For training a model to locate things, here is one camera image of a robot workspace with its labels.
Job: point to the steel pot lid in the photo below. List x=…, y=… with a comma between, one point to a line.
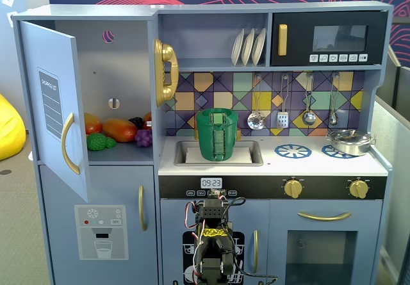
x=349, y=135

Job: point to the green plastic container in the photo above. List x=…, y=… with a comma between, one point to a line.
x=205, y=144

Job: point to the grey toy sink basin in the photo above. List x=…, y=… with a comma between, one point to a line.
x=181, y=153

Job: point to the steel slotted skimmer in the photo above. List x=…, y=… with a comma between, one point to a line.
x=256, y=121

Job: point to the red toy fruit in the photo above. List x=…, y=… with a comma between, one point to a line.
x=147, y=125

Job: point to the orange toy fruit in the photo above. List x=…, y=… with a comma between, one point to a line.
x=147, y=117

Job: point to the purple toy grapes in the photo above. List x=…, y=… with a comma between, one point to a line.
x=143, y=138

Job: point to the dark toy blackberry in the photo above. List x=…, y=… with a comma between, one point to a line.
x=136, y=122

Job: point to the steel slotted spatula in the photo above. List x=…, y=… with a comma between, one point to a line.
x=282, y=120

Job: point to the large red orange toy mango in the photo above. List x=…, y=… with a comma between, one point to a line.
x=120, y=130

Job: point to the gold toy telephone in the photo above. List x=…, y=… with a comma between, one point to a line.
x=165, y=54

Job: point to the white toy plate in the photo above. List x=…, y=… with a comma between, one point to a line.
x=259, y=46
x=236, y=49
x=247, y=48

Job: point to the blue wooden toy kitchen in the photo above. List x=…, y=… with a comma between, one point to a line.
x=205, y=41

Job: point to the blue dishwasher door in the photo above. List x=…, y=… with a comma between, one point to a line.
x=173, y=221

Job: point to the steel toy ladle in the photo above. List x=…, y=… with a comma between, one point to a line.
x=309, y=118

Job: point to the gold stove knob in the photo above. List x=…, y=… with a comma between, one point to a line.
x=292, y=189
x=358, y=189

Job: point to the green toy broccoli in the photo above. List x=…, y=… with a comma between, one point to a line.
x=96, y=141

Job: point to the small red orange toy mango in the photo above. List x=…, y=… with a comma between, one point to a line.
x=92, y=124

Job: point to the steel toy spoon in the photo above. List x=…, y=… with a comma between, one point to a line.
x=333, y=118

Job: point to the blue oven door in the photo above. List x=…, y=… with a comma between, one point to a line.
x=278, y=249

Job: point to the black toy microwave door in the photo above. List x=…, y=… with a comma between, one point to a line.
x=298, y=19

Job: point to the steel toy pot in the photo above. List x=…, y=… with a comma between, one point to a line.
x=350, y=149

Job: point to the blue freezer door with dispenser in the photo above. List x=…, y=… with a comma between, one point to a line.
x=64, y=185

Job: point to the blue fridge door with list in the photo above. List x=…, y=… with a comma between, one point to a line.
x=38, y=57

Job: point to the grey office partition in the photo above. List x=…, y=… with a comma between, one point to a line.
x=394, y=169

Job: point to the yellow bean bag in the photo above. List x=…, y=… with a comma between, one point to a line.
x=9, y=131

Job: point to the round floor outlet cover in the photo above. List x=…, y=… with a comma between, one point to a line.
x=4, y=171

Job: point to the small wrist camera board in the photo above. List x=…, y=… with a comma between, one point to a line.
x=215, y=192

